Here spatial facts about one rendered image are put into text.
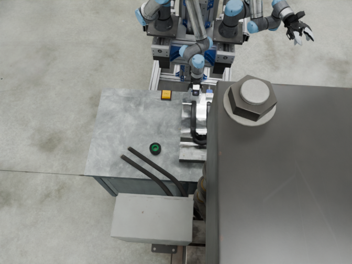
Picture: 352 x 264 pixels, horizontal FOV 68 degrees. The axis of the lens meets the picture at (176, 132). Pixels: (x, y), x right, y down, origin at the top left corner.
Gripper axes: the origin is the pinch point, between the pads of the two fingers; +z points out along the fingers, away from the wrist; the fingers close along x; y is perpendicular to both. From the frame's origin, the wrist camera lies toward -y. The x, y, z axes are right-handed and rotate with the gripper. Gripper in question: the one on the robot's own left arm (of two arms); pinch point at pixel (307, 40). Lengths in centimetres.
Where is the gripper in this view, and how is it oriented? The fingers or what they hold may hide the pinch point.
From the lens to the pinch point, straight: 165.0
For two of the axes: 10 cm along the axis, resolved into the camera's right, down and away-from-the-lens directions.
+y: 1.3, 3.8, 9.1
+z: 2.9, 8.7, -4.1
